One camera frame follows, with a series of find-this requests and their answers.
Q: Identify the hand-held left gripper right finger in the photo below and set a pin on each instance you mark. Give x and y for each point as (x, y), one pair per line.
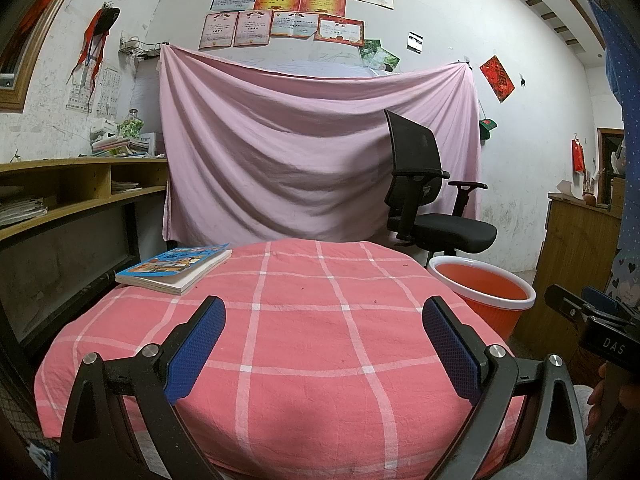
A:
(450, 350)

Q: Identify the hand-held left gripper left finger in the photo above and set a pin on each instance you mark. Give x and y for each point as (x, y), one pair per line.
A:
(197, 350)

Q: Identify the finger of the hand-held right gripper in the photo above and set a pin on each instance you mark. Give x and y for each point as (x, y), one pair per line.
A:
(570, 305)
(602, 299)

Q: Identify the orange plastic bin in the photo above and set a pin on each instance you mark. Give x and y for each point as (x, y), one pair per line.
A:
(480, 285)

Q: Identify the person's right hand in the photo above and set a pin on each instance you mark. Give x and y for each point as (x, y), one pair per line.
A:
(598, 400)

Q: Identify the wooden cabinet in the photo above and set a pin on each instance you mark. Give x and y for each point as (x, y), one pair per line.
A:
(575, 260)

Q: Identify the blue cartoon book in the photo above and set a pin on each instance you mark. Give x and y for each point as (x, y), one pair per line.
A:
(170, 267)

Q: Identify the pink checked blanket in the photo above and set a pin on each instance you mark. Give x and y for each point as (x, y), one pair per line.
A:
(300, 360)

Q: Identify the white curved ornament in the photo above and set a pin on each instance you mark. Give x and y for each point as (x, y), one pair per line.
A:
(567, 190)

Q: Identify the black office chair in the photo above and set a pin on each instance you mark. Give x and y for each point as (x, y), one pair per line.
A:
(445, 230)

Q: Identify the red hanging ornament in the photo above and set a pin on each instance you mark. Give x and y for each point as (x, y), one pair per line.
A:
(578, 155)

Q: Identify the wooden shelf desk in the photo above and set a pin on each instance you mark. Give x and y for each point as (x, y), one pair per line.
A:
(60, 260)

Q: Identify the thin stack of papers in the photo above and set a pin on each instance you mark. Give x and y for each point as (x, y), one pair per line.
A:
(124, 186)

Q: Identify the blue dotted curtain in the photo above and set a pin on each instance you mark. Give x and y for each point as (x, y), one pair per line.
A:
(622, 110)

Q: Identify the green hanging hat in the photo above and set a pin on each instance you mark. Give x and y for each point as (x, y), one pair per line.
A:
(487, 127)

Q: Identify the stack of books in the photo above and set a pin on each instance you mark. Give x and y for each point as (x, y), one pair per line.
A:
(130, 147)

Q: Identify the pile of papers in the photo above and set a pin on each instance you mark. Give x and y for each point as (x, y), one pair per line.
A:
(22, 210)

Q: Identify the pink hanging sheet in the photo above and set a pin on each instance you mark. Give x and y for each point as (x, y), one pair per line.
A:
(300, 150)

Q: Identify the glass jar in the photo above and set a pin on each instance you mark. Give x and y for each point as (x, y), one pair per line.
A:
(132, 125)

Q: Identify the white box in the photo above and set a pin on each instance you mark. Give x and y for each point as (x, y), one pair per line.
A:
(104, 129)

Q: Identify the pale landscape photo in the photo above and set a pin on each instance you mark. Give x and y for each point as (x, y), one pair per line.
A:
(389, 60)

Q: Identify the black and white picture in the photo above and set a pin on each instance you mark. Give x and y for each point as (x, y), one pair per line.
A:
(415, 42)

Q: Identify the green plant photo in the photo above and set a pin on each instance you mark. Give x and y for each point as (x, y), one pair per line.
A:
(369, 51)

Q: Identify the red tassel ornament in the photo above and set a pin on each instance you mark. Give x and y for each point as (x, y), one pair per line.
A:
(97, 35)

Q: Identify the wooden door frame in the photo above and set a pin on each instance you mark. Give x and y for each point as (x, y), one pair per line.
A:
(602, 165)

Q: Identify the red wall poster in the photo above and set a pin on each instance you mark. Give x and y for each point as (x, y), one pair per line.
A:
(497, 78)

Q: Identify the paper wall calendar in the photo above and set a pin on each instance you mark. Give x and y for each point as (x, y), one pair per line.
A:
(107, 92)

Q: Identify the wooden window frame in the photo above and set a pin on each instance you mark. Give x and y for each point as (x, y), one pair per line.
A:
(30, 75)

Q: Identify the group of wall certificates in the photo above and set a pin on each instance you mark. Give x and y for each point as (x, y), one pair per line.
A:
(295, 5)

